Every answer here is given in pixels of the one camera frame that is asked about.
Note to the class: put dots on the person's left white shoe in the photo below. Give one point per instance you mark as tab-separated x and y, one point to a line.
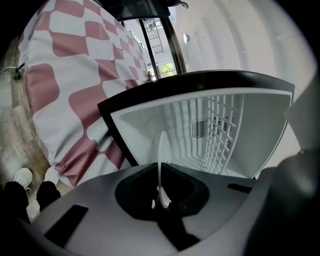
23	176

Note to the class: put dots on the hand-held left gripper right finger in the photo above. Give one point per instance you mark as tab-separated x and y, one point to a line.
220	200

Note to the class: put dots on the red white checkered tablecloth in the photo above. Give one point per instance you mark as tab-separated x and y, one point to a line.
75	62

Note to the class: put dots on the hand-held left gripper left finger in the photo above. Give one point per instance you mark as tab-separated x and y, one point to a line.
105	215

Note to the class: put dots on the black metal railing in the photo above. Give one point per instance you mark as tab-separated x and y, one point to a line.
176	45

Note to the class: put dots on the black mini fridge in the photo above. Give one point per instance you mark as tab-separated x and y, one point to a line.
140	130

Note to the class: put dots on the person's right white shoe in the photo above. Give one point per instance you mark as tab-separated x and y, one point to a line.
51	175

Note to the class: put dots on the white plate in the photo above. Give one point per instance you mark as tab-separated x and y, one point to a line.
164	147

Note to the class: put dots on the person's black trousers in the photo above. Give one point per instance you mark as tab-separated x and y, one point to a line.
15	202

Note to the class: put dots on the person's white shoe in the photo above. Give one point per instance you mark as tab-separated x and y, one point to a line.
23	176
51	175

